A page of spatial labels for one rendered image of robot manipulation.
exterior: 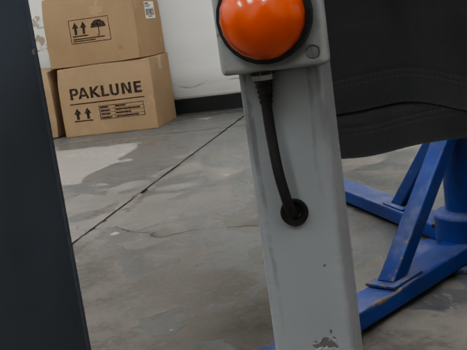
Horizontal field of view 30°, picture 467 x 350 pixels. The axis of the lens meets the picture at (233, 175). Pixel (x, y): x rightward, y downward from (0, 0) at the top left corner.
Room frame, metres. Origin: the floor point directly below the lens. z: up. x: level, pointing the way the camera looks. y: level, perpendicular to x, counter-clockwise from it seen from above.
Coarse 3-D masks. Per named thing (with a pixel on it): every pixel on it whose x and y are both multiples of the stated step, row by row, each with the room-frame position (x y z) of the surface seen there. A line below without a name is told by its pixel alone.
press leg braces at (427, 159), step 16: (432, 144) 1.87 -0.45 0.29; (448, 144) 1.86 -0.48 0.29; (416, 160) 2.16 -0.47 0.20; (432, 160) 1.84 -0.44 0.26; (448, 160) 1.86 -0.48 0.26; (416, 176) 2.17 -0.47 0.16; (432, 176) 1.81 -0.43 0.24; (400, 192) 2.26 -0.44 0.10; (416, 192) 1.80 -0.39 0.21; (432, 192) 1.80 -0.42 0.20; (400, 208) 2.25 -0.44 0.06; (416, 208) 1.77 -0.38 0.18; (400, 224) 1.77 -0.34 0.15; (416, 224) 1.75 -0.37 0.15; (400, 240) 1.74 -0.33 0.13; (416, 240) 1.74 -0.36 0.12; (400, 256) 1.71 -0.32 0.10; (384, 272) 1.70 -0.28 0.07; (400, 272) 1.69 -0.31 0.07; (416, 272) 1.72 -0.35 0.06
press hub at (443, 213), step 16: (464, 144) 1.90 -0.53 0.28; (464, 160) 1.90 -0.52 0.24; (448, 176) 1.93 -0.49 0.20; (464, 176) 1.91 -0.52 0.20; (448, 192) 1.94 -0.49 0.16; (464, 192) 1.91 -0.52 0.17; (448, 208) 1.95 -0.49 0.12; (464, 208) 1.91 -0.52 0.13; (432, 224) 1.97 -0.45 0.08; (448, 224) 1.91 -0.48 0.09; (464, 224) 1.88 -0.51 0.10; (432, 240) 2.07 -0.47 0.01; (448, 240) 1.91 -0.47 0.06; (464, 240) 1.88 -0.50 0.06; (464, 272) 1.82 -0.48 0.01
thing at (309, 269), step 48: (288, 96) 0.40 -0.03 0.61; (288, 144) 0.40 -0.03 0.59; (336, 144) 0.42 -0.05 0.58; (336, 192) 0.40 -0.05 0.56; (288, 240) 0.40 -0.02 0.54; (336, 240) 0.40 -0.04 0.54; (288, 288) 0.40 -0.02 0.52; (336, 288) 0.40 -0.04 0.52; (288, 336) 0.40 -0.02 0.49; (336, 336) 0.40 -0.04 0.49
